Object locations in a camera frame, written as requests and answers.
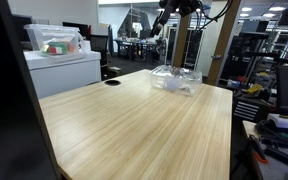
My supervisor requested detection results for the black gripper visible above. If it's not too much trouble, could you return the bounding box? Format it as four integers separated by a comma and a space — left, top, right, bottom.
149, 0, 182, 38

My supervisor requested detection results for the clear plastic packaging lid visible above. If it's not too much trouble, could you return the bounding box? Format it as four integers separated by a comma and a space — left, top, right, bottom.
150, 64, 204, 84

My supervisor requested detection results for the clear plastic packaging box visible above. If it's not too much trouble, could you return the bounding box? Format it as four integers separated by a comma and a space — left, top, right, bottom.
149, 66, 204, 98

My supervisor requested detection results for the white cardboard box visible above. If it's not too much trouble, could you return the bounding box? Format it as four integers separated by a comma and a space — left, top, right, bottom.
23, 49, 102, 100

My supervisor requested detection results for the black office chair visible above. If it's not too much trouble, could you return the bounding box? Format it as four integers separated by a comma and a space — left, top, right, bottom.
89, 34, 110, 81

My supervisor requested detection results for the wide wooden pillar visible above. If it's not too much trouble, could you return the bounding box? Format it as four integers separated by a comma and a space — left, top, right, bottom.
206, 0, 242, 86

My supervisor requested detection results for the black table grommet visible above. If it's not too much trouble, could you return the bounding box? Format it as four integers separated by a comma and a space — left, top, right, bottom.
103, 79, 122, 87

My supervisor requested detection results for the clear storage bin with toys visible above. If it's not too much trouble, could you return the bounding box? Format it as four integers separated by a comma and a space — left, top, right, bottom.
23, 23, 85, 58

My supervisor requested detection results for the yellow object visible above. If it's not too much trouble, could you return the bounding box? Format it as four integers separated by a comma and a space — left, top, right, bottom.
246, 83, 265, 95

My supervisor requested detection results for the black drawer cabinet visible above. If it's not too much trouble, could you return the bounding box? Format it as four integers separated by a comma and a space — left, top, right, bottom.
233, 96, 273, 124

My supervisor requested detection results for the white device with black knob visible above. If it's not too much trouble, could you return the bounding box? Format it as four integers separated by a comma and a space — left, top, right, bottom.
266, 105, 288, 131

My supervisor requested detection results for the black foreground panel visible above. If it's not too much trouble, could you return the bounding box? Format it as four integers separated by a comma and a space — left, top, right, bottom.
0, 0, 62, 180

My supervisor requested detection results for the black cable bundle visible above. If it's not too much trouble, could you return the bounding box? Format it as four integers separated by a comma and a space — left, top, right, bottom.
254, 119, 288, 152

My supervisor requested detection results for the orange handled tool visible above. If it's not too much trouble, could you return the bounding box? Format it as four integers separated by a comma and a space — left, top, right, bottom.
248, 134, 270, 165

